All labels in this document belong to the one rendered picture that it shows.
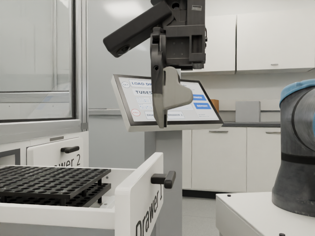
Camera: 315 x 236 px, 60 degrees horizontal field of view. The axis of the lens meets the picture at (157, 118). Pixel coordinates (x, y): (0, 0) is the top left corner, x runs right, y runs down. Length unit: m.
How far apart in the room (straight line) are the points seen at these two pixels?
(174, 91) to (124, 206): 0.18
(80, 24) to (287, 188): 0.83
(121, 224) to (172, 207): 1.12
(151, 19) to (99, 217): 0.29
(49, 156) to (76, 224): 0.44
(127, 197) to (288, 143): 0.34
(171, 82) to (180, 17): 0.10
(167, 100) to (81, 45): 0.68
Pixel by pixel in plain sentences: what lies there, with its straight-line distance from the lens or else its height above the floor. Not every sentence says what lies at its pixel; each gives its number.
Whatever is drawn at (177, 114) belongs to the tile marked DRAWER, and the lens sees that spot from 1.29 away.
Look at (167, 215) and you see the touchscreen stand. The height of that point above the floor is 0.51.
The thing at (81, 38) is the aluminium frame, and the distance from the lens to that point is 1.05.
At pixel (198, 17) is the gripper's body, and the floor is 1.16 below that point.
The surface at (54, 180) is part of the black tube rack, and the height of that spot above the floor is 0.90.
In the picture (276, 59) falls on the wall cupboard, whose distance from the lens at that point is 3.67.
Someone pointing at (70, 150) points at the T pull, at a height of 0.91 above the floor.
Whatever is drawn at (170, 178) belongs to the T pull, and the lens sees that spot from 0.42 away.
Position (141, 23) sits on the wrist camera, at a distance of 0.44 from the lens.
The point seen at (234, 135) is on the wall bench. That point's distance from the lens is 3.23.
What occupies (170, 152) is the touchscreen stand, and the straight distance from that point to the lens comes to 1.37.
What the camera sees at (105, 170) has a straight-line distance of 0.55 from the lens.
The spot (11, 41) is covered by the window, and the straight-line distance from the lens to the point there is 0.74.
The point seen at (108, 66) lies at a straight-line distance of 2.15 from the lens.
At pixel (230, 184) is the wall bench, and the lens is 3.32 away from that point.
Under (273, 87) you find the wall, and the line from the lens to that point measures 3.99.
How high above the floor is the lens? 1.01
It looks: 1 degrees down
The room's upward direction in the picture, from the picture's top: straight up
